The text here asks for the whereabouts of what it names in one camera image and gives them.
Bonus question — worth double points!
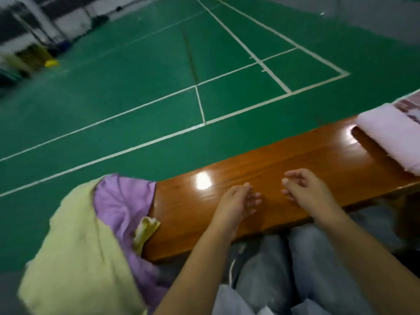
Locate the person's left hand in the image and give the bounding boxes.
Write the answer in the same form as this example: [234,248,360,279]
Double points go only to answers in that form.
[211,182,263,234]

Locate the person's right hand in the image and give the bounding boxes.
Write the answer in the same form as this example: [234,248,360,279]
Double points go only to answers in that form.
[281,168,343,224]

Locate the yellow white striped cloth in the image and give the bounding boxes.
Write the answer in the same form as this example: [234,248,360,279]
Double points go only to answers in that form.
[134,216,161,255]

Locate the light pink towel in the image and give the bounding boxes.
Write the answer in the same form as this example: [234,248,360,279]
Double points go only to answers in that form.
[355,103,420,176]

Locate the purple towel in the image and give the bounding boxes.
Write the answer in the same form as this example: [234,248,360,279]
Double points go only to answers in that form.
[93,174,170,311]

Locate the red patterned towel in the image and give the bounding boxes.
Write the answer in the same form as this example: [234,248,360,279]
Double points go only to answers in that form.
[394,90,420,126]

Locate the pale yellow towel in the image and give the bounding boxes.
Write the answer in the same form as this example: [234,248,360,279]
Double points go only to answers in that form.
[18,178,149,315]

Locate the person's left forearm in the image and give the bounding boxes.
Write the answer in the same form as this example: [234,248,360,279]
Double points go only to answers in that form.
[155,223,242,315]

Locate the person's grey trousers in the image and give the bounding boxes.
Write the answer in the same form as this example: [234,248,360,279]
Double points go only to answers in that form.
[230,205,409,315]

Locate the brown wooden bench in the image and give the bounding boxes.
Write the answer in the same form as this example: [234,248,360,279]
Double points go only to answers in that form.
[143,115,420,262]

